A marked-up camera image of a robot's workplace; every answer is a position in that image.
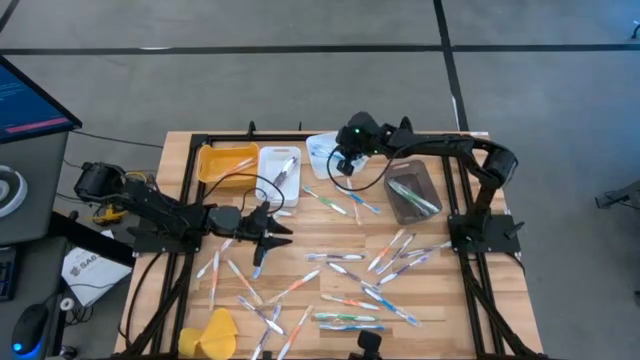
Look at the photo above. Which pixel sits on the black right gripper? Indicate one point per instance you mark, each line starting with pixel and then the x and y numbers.
pixel 360 137

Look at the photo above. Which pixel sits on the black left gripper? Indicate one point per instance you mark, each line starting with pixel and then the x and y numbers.
pixel 257 227

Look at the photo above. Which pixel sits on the purple toothbrush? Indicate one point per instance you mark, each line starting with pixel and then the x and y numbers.
pixel 402 271
pixel 396 253
pixel 261 315
pixel 287 170
pixel 352 276
pixel 425 250
pixel 280 180
pixel 335 256
pixel 265 334

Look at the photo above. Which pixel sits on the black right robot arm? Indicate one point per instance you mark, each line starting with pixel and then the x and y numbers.
pixel 450 145

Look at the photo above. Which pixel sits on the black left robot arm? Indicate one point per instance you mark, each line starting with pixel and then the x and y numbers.
pixel 150 200

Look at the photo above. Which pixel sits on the narrow white plastic bin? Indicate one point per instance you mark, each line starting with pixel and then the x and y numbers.
pixel 267 190

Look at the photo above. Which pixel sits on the wide white plastic bin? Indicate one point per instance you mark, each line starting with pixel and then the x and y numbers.
pixel 320 165

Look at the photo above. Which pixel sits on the brown plastic bin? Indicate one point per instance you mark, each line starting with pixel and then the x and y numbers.
pixel 400 212

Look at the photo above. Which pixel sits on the yellow plastic bin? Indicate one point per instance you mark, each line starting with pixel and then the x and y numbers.
pixel 210 172

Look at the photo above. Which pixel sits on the yellow folded cloth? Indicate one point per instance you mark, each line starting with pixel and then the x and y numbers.
pixel 215 335

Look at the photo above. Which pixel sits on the black rounded device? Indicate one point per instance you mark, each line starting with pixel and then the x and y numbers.
pixel 369 345

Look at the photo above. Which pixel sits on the white box on floor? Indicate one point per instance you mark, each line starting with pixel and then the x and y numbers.
pixel 95 275

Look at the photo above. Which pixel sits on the black desk support beam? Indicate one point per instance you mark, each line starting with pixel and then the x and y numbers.
pixel 90 240

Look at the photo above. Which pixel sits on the small white roll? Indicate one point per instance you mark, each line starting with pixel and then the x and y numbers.
pixel 67 303

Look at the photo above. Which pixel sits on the grey desk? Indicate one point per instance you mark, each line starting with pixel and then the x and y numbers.
pixel 40 190

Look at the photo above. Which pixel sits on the black computer mouse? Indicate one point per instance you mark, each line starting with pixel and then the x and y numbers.
pixel 30 330

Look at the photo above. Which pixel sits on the white round device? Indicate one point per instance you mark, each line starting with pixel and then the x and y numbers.
pixel 10 192

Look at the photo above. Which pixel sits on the black keyboard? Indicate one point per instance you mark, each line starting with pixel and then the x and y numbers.
pixel 7 275

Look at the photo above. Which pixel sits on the computer monitor with blue screen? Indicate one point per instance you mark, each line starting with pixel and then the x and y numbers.
pixel 25 105

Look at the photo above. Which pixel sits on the black frame clamp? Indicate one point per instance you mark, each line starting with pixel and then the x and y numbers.
pixel 406 124
pixel 251 128

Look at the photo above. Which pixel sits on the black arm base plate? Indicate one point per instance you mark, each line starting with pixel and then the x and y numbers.
pixel 150 242
pixel 500 242

